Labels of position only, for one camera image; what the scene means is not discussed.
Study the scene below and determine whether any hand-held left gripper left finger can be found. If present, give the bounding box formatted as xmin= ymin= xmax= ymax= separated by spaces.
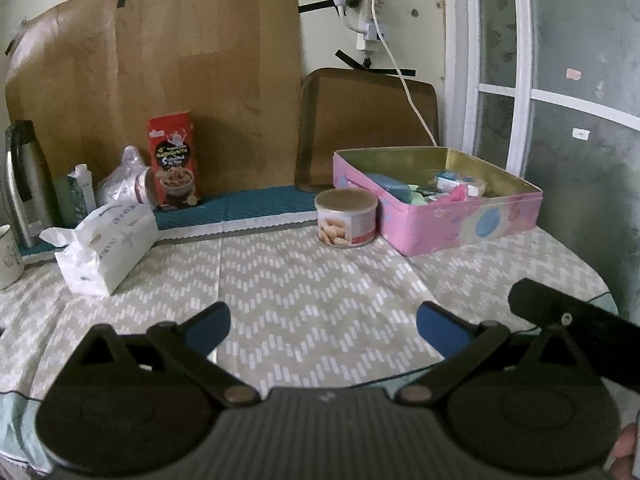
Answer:
xmin=75 ymin=302 xmax=262 ymax=409

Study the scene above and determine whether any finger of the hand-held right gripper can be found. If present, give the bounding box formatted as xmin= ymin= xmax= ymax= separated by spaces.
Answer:
xmin=508 ymin=279 xmax=640 ymax=397

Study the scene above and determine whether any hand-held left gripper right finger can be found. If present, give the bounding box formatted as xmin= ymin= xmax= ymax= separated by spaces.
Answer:
xmin=397 ymin=301 xmax=584 ymax=407

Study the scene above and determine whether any pink tin box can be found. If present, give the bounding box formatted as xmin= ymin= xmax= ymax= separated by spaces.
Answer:
xmin=333 ymin=146 xmax=544 ymax=257

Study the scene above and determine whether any blue soft sponge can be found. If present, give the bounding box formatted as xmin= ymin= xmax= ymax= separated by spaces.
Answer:
xmin=369 ymin=172 xmax=420 ymax=204

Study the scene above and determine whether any white small packet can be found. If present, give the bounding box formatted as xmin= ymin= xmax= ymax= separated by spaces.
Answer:
xmin=432 ymin=170 xmax=476 ymax=192

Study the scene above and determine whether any person's right hand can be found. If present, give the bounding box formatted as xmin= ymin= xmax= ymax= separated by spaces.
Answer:
xmin=612 ymin=422 xmax=640 ymax=474

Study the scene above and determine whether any beige zigzag tablecloth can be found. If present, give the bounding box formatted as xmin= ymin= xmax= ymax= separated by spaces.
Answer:
xmin=0 ymin=209 xmax=619 ymax=471

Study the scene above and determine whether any teal ribbed mat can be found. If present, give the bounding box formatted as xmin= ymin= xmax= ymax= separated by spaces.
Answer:
xmin=19 ymin=185 xmax=322 ymax=262

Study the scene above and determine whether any white tissue pack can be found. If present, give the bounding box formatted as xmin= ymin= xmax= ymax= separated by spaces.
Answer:
xmin=39 ymin=202 xmax=161 ymax=297

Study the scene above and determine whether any pink fluffy cloth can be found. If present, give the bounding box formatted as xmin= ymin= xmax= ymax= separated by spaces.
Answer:
xmin=440 ymin=182 xmax=472 ymax=204

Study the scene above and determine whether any round snack can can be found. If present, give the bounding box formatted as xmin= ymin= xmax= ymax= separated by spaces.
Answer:
xmin=314 ymin=189 xmax=380 ymax=249

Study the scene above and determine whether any red cereal box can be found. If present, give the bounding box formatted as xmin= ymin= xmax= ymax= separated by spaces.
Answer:
xmin=147 ymin=112 xmax=202 ymax=212

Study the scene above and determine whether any clear plastic bag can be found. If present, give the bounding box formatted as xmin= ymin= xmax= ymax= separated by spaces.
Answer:
xmin=96 ymin=145 xmax=157 ymax=207

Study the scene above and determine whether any green white carton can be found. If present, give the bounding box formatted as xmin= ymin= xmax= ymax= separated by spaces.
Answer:
xmin=60 ymin=164 xmax=98 ymax=225

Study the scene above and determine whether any white enamel mug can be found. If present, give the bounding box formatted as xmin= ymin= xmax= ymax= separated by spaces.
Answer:
xmin=0 ymin=224 xmax=25 ymax=290

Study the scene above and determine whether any brown tray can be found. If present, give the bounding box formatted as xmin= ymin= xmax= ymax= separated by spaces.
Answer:
xmin=295 ymin=67 xmax=441 ymax=194

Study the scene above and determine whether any steel thermos flask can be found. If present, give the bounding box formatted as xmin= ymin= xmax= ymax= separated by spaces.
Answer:
xmin=4 ymin=120 xmax=53 ymax=250

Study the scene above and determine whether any large cardboard sheet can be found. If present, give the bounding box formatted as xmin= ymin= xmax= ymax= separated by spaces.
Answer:
xmin=4 ymin=0 xmax=302 ymax=202

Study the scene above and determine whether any white power strip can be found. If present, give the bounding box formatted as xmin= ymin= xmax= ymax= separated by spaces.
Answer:
xmin=354 ymin=0 xmax=389 ymax=54

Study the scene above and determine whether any white power cable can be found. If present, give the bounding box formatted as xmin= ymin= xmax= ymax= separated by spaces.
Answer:
xmin=369 ymin=0 xmax=439 ymax=147

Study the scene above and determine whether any white window frame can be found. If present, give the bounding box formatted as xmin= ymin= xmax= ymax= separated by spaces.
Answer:
xmin=444 ymin=0 xmax=640 ymax=177

